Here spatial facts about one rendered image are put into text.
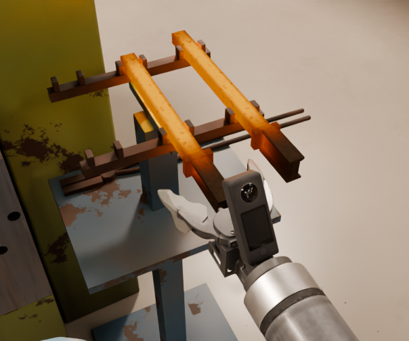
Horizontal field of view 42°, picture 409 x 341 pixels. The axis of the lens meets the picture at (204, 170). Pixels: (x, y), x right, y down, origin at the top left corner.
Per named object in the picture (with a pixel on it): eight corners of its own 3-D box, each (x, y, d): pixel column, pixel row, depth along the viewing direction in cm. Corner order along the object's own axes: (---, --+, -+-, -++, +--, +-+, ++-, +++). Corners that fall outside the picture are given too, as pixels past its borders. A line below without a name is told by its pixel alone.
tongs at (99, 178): (302, 110, 131) (303, 106, 130) (311, 120, 129) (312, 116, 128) (59, 183, 114) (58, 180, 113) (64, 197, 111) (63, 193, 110)
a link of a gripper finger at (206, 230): (171, 225, 73) (229, 250, 70) (171, 218, 72) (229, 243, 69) (189, 202, 76) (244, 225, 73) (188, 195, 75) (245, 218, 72)
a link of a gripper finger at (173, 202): (149, 225, 79) (204, 249, 76) (146, 198, 75) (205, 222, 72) (160, 211, 81) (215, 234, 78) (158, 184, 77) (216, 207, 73)
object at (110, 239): (280, 221, 109) (281, 215, 108) (89, 295, 97) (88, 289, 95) (215, 133, 128) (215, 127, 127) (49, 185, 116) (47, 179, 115)
